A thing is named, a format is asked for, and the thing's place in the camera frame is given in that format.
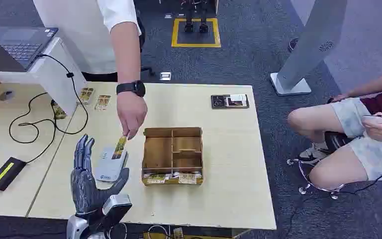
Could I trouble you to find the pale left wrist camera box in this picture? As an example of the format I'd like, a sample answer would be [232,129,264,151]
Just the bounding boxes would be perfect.
[97,194,133,232]

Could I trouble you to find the grey card reader pad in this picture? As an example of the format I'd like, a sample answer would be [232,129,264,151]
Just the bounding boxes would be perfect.
[94,146,129,183]

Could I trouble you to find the black robot legs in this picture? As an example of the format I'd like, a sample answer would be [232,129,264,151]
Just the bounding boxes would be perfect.
[180,0,210,34]

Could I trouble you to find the grey computer mouse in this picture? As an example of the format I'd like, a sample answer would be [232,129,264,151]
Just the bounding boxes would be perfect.
[0,90,16,102]

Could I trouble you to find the black power cable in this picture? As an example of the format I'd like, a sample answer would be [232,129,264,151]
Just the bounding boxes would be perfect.
[8,53,90,165]

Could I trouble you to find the white desk riser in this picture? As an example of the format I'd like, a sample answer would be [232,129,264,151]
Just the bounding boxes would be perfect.
[0,36,87,117]

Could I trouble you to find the grey slanted pillar stand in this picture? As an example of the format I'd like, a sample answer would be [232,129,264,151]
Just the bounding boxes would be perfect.
[270,0,349,97]

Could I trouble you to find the yellow printed card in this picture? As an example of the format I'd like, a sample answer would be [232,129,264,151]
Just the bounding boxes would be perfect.
[111,135,128,160]

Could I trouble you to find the white card stack in box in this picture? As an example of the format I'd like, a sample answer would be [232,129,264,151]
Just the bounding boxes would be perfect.
[143,173,171,185]

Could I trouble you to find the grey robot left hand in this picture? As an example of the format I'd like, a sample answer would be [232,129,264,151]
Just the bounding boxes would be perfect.
[70,133,130,221]

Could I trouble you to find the black wristwatch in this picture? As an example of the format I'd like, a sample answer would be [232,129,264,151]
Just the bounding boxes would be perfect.
[115,80,147,98]

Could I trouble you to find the black power adapter yellow label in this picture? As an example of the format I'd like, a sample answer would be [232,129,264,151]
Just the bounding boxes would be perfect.
[0,156,28,192]

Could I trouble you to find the black floor cable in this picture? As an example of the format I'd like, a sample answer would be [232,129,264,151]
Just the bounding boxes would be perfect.
[337,163,382,196]

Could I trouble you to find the black flat device box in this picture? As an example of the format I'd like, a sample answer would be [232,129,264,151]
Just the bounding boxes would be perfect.
[210,94,250,110]

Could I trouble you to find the wooden compartment box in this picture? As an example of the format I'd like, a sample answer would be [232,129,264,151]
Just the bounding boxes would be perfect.
[141,126,204,186]

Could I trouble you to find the person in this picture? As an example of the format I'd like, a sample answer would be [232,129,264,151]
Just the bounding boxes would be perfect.
[286,57,382,192]
[32,0,148,141]

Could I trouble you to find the yellow floor tape square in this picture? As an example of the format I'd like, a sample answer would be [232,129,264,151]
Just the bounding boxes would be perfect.
[171,17,222,49]

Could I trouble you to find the yellow card stack in box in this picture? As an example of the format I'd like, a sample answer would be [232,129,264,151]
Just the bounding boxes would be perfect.
[170,173,202,185]

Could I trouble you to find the chrome stool black seat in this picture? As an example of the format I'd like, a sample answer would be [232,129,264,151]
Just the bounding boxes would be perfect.
[286,131,355,201]

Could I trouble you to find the dark grey laptop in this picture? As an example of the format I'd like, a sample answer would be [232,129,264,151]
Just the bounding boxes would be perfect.
[0,25,59,73]

